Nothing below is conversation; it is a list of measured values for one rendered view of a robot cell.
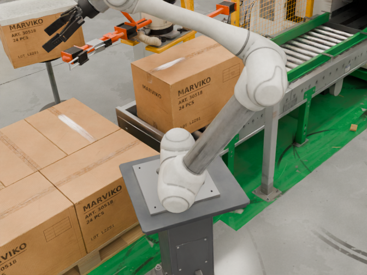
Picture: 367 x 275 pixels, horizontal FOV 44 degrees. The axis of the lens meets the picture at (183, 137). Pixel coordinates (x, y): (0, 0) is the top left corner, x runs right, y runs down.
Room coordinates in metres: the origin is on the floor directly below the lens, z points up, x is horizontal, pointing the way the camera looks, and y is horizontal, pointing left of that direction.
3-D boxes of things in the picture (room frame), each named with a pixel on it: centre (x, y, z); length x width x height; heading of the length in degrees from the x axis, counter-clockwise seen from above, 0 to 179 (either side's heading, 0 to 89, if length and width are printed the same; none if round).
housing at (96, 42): (2.09, 0.40, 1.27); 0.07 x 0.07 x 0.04; 49
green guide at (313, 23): (3.53, -0.78, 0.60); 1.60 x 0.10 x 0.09; 130
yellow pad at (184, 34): (2.38, 0.03, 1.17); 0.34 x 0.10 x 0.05; 139
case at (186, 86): (2.58, -0.06, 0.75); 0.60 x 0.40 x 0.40; 127
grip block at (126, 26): (2.25, 0.26, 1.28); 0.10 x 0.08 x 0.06; 49
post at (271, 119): (2.33, -0.55, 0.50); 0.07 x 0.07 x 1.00; 40
